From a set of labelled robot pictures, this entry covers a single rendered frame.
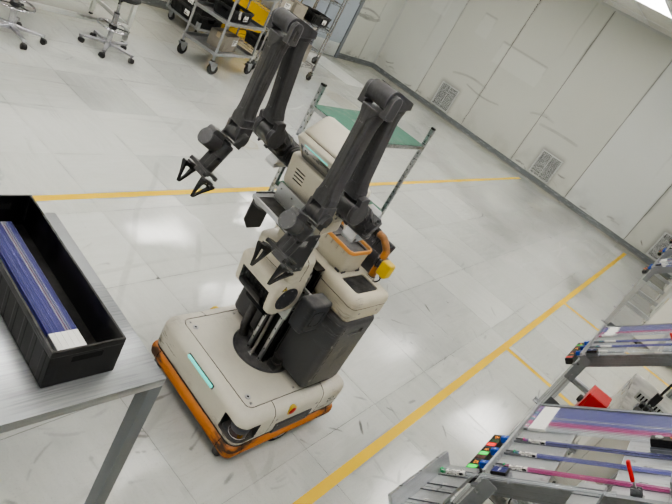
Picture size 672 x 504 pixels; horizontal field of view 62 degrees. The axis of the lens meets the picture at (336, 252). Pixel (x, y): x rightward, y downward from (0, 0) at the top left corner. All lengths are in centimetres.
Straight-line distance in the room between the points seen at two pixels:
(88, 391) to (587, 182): 985
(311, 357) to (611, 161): 876
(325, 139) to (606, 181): 901
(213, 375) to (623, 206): 900
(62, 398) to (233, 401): 101
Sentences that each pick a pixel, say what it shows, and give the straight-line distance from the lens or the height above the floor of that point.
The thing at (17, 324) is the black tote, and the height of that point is 85.
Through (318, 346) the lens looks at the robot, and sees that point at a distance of 234.
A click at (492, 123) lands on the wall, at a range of 1117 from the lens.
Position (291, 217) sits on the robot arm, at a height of 120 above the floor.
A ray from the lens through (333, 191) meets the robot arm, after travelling 159.
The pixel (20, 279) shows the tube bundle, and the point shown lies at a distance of 160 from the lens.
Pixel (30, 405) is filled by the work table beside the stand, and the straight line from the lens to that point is 139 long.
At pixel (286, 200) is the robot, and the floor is 106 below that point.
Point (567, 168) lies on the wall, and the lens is 1075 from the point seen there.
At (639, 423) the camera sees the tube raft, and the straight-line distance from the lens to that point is 243.
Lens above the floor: 187
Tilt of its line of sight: 26 degrees down
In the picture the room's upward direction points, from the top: 31 degrees clockwise
